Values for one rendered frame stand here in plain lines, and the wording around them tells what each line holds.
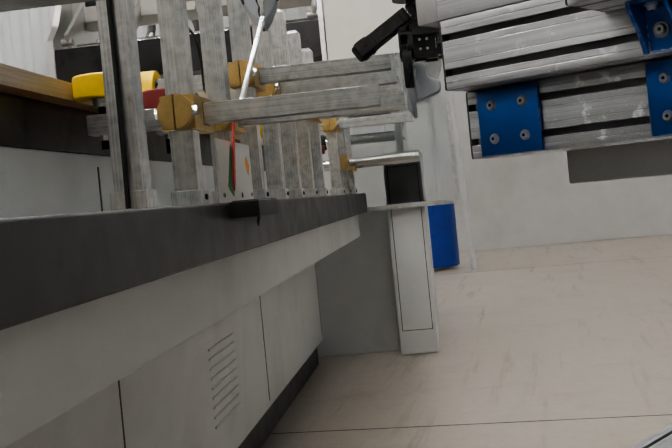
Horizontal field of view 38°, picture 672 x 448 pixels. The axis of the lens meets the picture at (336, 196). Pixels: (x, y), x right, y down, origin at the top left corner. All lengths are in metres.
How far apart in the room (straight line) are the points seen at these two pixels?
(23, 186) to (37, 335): 0.52
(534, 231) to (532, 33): 9.16
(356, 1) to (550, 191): 6.36
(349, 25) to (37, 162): 2.90
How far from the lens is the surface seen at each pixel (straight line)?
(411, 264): 4.18
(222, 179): 1.53
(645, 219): 10.39
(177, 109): 1.39
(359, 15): 4.22
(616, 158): 1.30
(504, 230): 10.35
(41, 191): 1.45
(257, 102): 1.44
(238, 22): 1.93
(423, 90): 1.66
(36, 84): 1.40
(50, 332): 0.92
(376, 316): 4.34
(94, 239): 0.93
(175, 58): 1.43
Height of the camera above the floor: 0.69
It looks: level
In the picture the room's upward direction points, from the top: 6 degrees counter-clockwise
